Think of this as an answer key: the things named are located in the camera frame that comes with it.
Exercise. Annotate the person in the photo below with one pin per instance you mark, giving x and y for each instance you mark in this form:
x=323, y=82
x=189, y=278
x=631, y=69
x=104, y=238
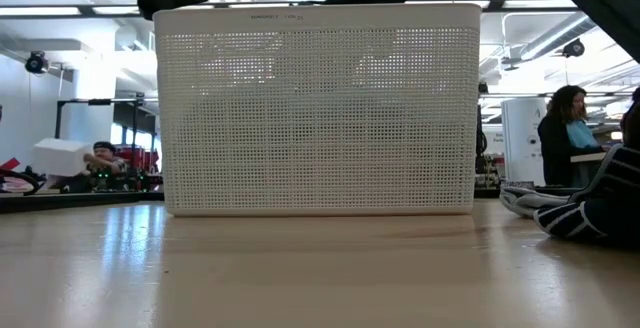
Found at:
x=632, y=128
x=106, y=160
x=557, y=153

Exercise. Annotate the black ceiling camera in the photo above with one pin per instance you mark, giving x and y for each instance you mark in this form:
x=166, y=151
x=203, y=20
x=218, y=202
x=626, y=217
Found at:
x=36, y=62

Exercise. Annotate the red tool chest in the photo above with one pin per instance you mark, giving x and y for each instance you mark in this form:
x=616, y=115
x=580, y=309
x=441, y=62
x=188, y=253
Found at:
x=135, y=160

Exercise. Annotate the light grey garment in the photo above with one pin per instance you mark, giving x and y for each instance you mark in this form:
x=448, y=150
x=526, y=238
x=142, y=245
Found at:
x=530, y=200

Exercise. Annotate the navy white-striped Puma garment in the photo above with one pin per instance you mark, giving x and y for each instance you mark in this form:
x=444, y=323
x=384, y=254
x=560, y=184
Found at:
x=615, y=203

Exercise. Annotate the robot with green lights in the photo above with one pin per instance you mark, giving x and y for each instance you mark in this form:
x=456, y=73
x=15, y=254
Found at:
x=120, y=183

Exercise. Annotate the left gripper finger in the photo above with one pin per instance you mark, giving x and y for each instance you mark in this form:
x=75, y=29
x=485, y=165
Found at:
x=160, y=0

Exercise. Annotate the black frame stand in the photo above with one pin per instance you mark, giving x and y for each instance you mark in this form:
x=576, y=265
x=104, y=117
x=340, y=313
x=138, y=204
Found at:
x=100, y=101

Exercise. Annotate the pale wooden desk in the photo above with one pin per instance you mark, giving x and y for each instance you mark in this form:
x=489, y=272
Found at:
x=587, y=157

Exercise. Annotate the white perforated plastic basket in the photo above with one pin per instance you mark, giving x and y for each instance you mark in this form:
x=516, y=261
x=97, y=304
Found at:
x=315, y=118

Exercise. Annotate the red object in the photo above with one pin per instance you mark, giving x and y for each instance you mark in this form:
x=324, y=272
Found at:
x=10, y=164

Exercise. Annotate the white box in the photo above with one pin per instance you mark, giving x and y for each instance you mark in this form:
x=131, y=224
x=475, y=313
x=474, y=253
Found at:
x=60, y=157

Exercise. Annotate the white column-shaped appliance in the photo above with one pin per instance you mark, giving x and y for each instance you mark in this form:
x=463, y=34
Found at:
x=522, y=138

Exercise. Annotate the black neighbouring table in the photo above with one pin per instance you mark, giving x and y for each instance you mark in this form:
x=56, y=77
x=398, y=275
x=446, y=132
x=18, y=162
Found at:
x=75, y=201

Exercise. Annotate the black equipment rack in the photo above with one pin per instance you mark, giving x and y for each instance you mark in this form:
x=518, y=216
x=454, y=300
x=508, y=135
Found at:
x=481, y=138

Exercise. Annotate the black ceiling lamp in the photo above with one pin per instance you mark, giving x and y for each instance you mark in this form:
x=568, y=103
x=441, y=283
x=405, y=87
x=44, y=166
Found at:
x=573, y=48

